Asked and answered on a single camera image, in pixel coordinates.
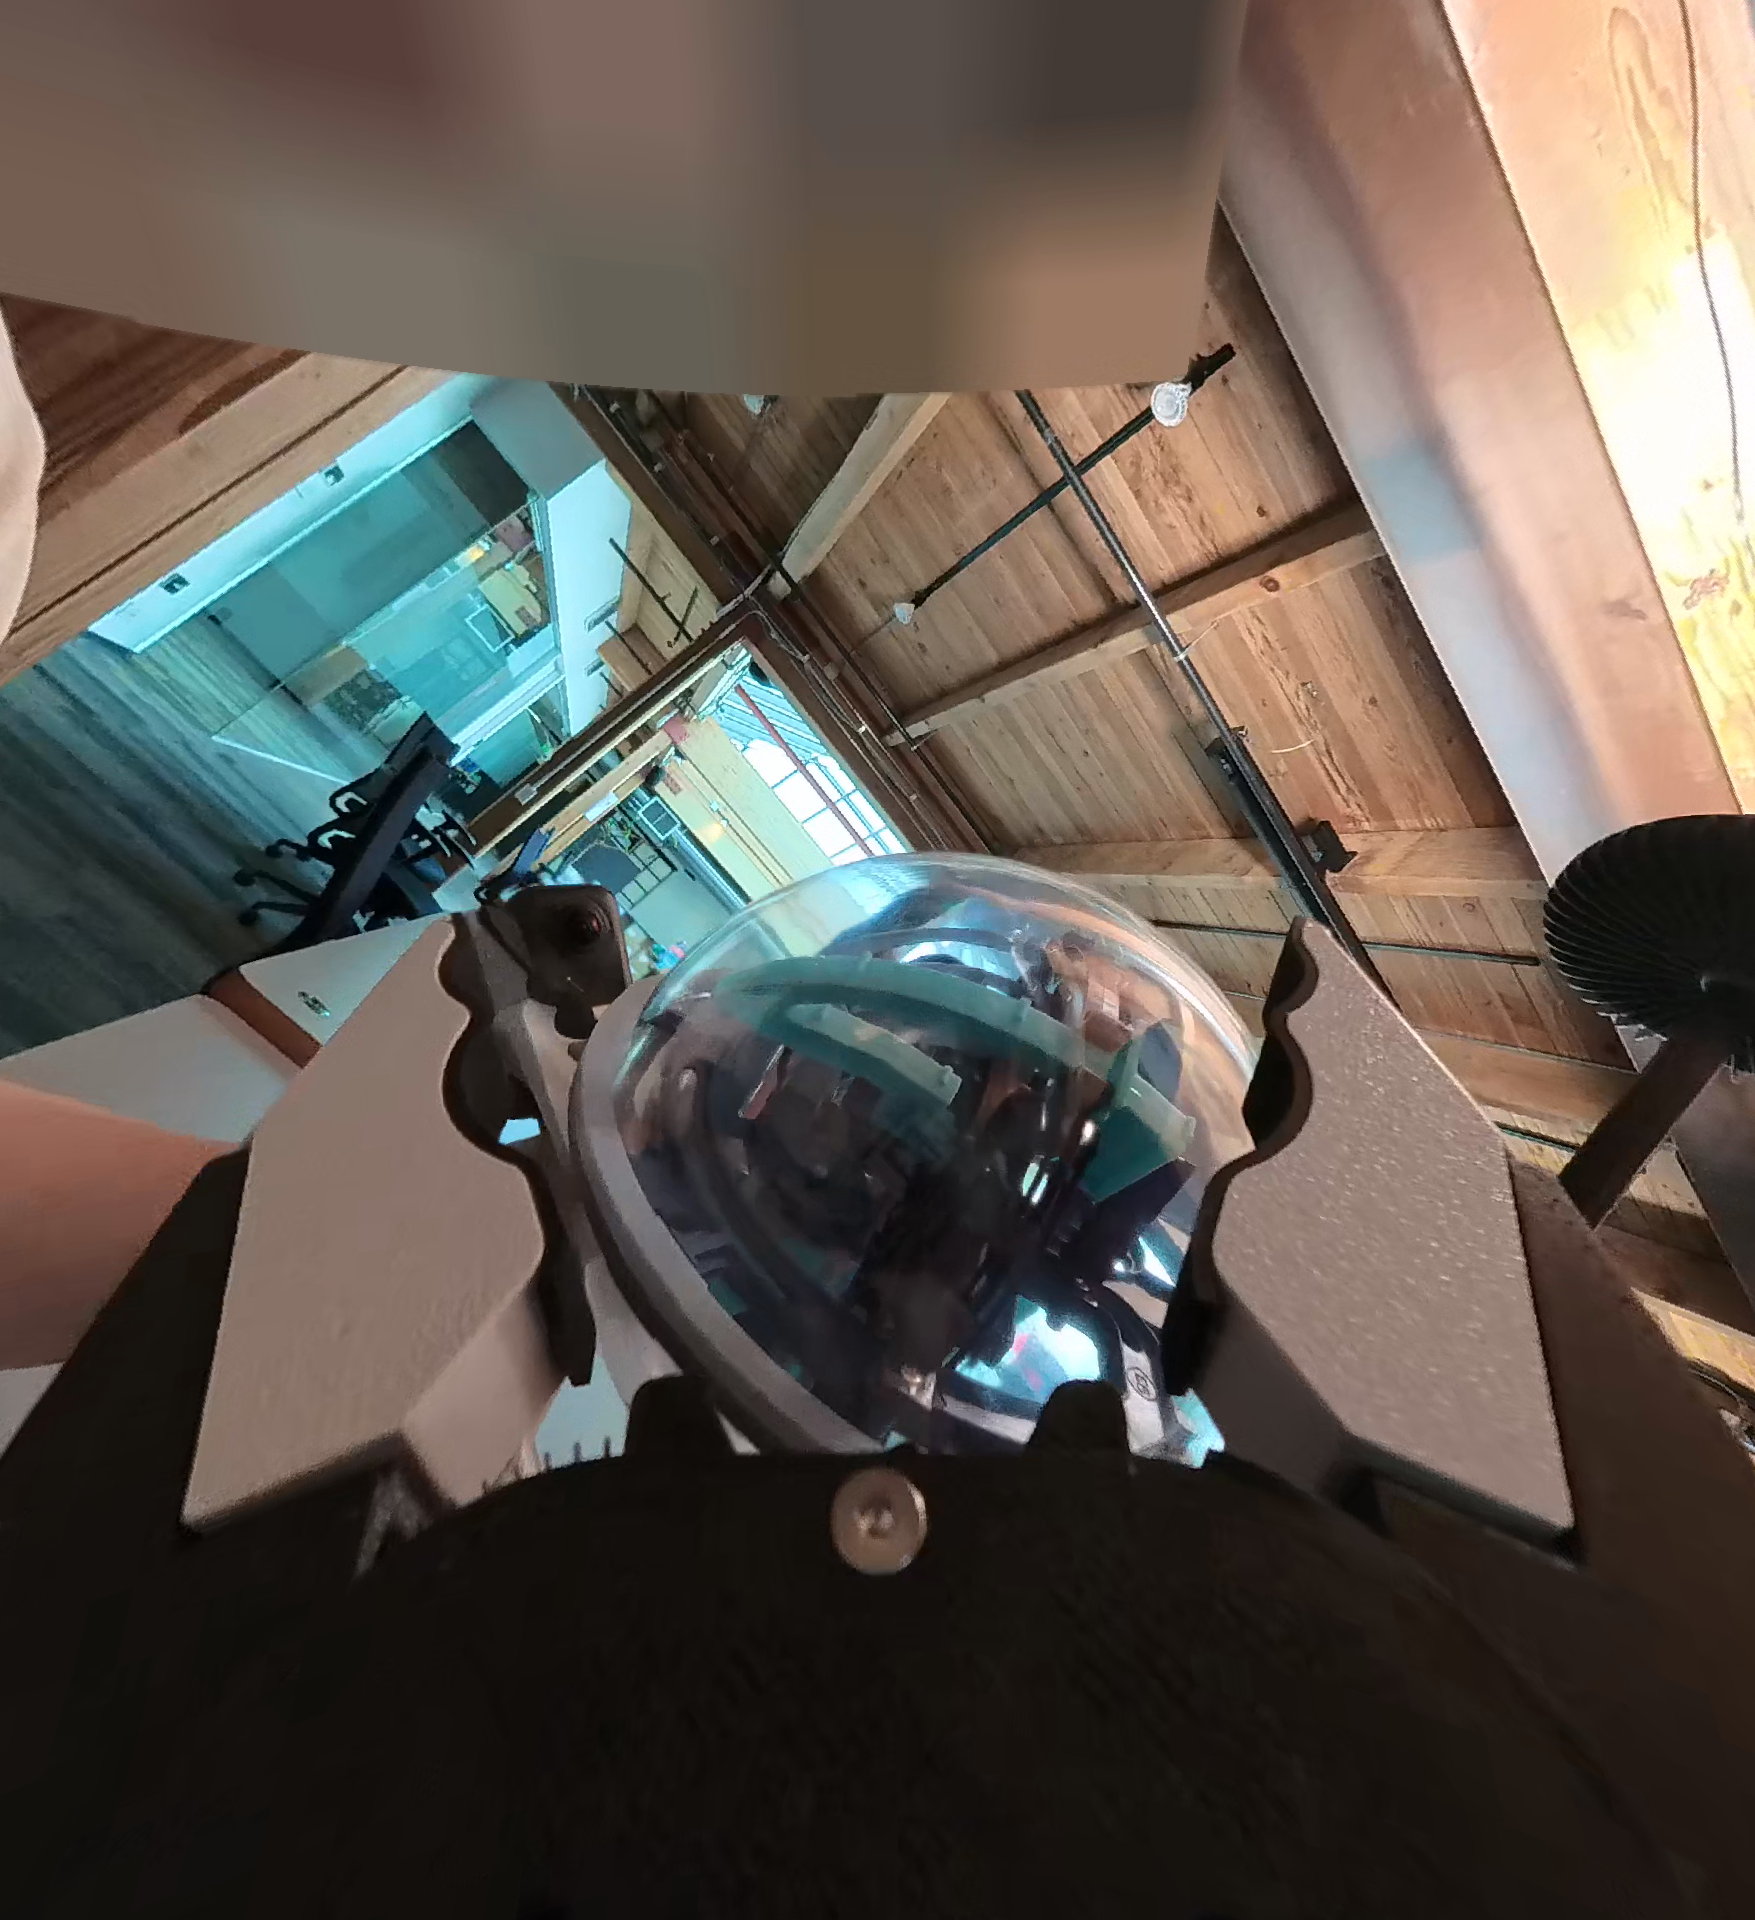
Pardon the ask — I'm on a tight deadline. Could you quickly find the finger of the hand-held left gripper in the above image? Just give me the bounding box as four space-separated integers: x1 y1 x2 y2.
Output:
506 1005 593 1151

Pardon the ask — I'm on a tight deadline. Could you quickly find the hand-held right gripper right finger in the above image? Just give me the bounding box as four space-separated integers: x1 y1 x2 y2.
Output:
1162 917 1581 1544

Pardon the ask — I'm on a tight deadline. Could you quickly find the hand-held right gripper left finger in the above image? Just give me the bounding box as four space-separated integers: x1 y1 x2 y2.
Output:
179 911 601 1528

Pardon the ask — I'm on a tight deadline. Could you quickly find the clear plastic maze ball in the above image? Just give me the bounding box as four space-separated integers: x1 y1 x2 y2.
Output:
565 850 1261 1456

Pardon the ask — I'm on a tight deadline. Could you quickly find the person's left forearm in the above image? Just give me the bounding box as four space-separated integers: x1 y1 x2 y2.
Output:
0 1051 241 1374

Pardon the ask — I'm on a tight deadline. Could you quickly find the black office chair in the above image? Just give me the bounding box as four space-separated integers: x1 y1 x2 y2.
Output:
232 712 476 953

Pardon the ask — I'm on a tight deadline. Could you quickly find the black ceiling light track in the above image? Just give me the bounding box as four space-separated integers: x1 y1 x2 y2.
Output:
892 342 1244 622
1205 719 1405 999

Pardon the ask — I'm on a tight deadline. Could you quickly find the black disc floor lamp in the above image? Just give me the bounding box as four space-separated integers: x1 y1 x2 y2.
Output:
1541 815 1755 1232

